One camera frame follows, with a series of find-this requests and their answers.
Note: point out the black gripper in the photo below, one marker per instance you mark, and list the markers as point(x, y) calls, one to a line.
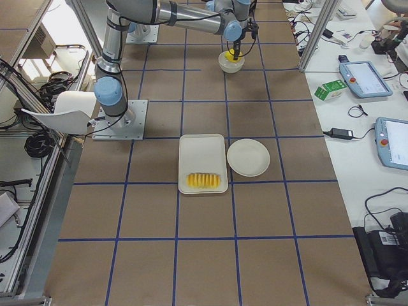
point(240, 36)

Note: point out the yellow lemon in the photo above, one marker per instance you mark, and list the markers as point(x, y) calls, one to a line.
point(232, 57)

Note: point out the white ceramic bowl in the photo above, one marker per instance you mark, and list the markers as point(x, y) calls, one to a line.
point(230, 67)

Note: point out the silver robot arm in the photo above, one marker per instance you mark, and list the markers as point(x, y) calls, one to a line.
point(225, 18)
point(138, 30)

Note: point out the green white carton box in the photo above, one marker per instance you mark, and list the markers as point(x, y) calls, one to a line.
point(330, 90)

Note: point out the white rectangular tray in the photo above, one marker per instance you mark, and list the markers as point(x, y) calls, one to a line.
point(202, 154)

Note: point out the cream round plate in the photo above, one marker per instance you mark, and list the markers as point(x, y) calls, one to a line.
point(248, 157)

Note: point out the white paper cup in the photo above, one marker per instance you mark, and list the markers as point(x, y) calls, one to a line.
point(366, 42)

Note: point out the far blue teach pendant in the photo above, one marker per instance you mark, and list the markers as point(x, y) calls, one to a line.
point(364, 80)

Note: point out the blue teach pendant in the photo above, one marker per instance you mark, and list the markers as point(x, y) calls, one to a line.
point(364, 80)
point(391, 142)

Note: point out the sliced yellow fruit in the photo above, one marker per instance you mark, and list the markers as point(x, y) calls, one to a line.
point(203, 180)

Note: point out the black power adapter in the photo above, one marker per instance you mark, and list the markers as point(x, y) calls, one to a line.
point(344, 134)

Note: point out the white plastic chair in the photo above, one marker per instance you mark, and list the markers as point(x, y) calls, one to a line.
point(72, 112)

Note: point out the near blue teach pendant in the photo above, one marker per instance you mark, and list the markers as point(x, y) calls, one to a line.
point(391, 142)

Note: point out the black laptop device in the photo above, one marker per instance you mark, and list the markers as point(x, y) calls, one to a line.
point(384, 255)

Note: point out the aluminium frame post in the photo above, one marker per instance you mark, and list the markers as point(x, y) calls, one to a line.
point(323, 18)

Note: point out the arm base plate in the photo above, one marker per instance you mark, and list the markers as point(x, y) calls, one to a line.
point(130, 127)
point(150, 38)

